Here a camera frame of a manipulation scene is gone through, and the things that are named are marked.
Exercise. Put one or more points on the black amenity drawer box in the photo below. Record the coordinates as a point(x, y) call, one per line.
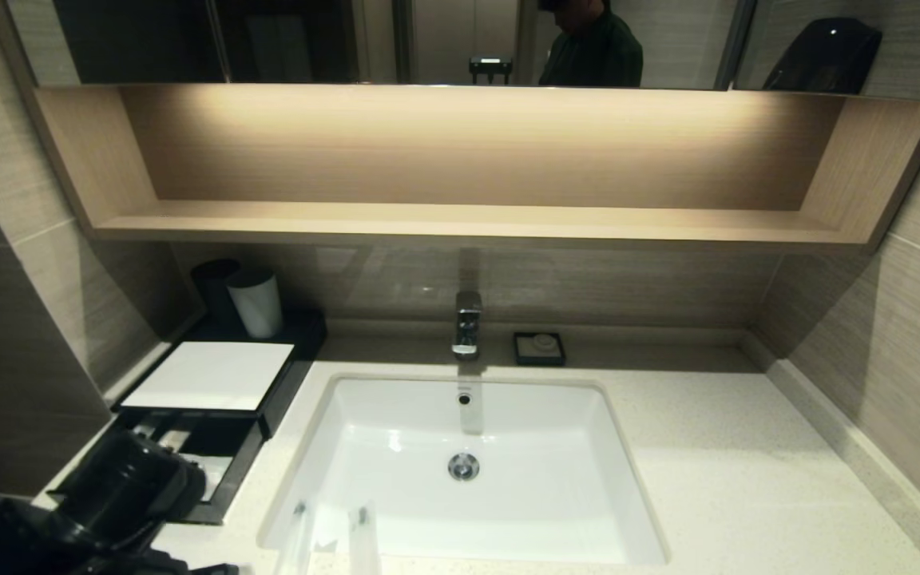
point(306, 334)

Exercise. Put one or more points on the light wooden wall shelf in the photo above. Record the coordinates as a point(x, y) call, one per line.
point(468, 222)

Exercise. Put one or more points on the white cup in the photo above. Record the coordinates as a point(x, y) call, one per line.
point(257, 306)

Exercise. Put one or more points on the black wall hair dryer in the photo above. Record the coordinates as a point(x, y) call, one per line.
point(825, 58)

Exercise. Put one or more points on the black soap dish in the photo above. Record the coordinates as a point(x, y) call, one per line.
point(519, 358)

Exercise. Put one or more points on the black pull-out drawer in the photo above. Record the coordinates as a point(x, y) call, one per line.
point(236, 455)

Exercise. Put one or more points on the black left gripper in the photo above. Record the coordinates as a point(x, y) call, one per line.
point(128, 487)

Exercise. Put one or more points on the wall mirror cabinet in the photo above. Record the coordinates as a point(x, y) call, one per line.
point(684, 40)

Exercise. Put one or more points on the round beige soap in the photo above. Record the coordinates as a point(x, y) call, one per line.
point(544, 343)

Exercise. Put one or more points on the black cup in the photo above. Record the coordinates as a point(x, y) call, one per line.
point(209, 294)

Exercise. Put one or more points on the chrome faucet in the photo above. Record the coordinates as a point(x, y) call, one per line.
point(466, 319)

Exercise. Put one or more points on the chrome sink drain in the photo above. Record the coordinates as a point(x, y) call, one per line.
point(464, 466)

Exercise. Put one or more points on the white sink basin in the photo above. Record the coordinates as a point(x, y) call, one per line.
point(548, 487)

